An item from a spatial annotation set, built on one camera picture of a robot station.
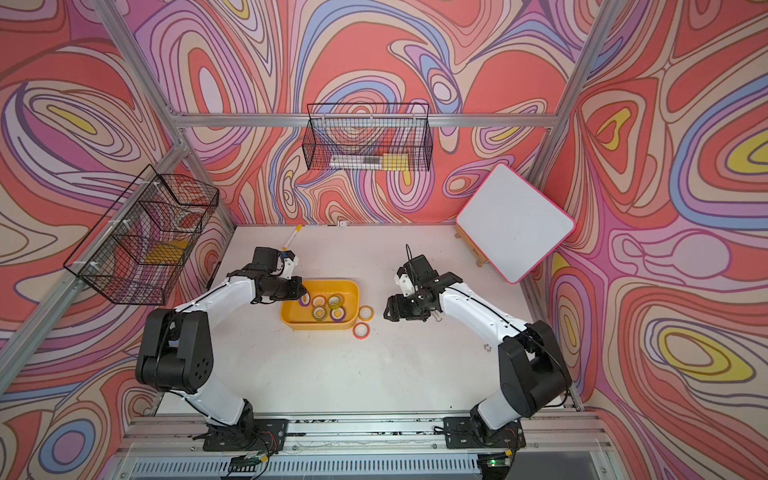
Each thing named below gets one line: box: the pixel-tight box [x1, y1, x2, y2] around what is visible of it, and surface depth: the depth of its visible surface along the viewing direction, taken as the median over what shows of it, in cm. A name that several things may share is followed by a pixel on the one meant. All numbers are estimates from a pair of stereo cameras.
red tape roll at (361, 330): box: [352, 322, 371, 340], surface depth 93 cm
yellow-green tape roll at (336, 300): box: [327, 293, 345, 309], surface depth 97 cm
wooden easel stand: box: [454, 223, 488, 268], surface depth 109 cm
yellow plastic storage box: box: [280, 279, 360, 331], surface depth 96 cm
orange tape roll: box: [358, 305, 375, 321], surface depth 97 cm
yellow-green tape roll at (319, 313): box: [312, 306, 327, 322], surface depth 95 cm
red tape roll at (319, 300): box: [311, 294, 327, 307], surface depth 99 cm
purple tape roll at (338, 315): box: [330, 306, 347, 323], surface depth 95 cm
